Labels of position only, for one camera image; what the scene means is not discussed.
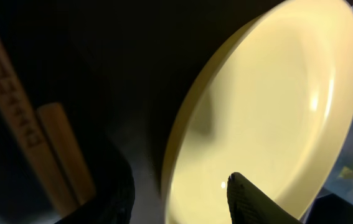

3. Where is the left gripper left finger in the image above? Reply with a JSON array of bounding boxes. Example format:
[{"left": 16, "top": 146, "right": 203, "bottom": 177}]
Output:
[{"left": 56, "top": 146, "right": 135, "bottom": 224}]

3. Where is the yellow plate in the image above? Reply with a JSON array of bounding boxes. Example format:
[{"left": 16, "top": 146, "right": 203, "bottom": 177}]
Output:
[{"left": 161, "top": 0, "right": 353, "bottom": 223}]

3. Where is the dark brown serving tray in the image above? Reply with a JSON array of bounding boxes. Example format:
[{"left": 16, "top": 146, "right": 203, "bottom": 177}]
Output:
[{"left": 0, "top": 1, "right": 276, "bottom": 223}]

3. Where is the wooden chopstick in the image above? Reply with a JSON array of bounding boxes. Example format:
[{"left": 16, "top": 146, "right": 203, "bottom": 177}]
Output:
[
  {"left": 37, "top": 103, "right": 96, "bottom": 205},
  {"left": 0, "top": 0, "right": 79, "bottom": 218}
]

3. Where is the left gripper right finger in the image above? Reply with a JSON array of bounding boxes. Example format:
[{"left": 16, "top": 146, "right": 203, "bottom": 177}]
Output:
[{"left": 227, "top": 172, "right": 301, "bottom": 224}]

